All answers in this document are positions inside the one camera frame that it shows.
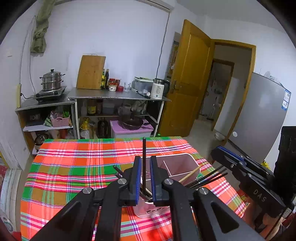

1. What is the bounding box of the wooden side shelf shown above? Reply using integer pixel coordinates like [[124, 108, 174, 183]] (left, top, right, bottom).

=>
[[15, 96, 78, 156]]

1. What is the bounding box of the induction cooker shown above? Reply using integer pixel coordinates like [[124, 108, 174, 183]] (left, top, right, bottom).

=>
[[33, 86, 66, 102]]

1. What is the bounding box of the dark sauce bottle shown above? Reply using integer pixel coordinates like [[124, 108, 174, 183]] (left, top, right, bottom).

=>
[[104, 69, 109, 89]]

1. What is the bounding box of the white electric kettle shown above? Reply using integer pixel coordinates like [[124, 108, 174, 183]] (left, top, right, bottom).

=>
[[151, 78, 171, 99]]

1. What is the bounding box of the plaid tablecloth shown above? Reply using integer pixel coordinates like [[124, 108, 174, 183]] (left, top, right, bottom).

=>
[[20, 137, 247, 240]]

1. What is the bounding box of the wooden cutting board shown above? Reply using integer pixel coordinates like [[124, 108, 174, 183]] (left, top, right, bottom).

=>
[[76, 55, 106, 90]]

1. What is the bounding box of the pink utensil basket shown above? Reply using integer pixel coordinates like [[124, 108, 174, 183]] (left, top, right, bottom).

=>
[[133, 153, 201, 218]]

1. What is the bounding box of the steel kitchen table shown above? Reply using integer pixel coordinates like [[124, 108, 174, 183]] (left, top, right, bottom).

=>
[[67, 87, 170, 137]]

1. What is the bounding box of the yellow wooden door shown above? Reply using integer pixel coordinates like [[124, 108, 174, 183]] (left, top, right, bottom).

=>
[[158, 20, 214, 137]]

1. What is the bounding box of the grey refrigerator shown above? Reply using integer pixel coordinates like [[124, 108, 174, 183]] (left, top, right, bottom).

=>
[[225, 73, 292, 163]]

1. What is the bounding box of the steel steamer pot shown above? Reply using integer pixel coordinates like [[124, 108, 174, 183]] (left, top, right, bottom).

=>
[[40, 69, 65, 91]]

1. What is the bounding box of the red lidded jar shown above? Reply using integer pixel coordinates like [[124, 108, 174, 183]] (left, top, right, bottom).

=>
[[108, 78, 120, 91]]

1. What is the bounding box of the person's right hand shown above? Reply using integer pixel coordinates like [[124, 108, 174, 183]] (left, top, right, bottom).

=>
[[254, 211, 285, 239]]

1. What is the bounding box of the small pink basket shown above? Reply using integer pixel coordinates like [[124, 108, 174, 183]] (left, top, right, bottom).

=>
[[50, 112, 70, 127]]

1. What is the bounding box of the green hanging cloth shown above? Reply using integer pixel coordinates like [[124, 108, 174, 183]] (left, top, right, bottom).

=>
[[31, 0, 56, 54]]

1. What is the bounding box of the purple lidded storage box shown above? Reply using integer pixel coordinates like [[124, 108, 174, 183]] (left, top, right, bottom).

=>
[[110, 120, 154, 138]]

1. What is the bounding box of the air conditioner unit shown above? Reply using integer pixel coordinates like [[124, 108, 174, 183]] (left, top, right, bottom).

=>
[[137, 0, 177, 12]]

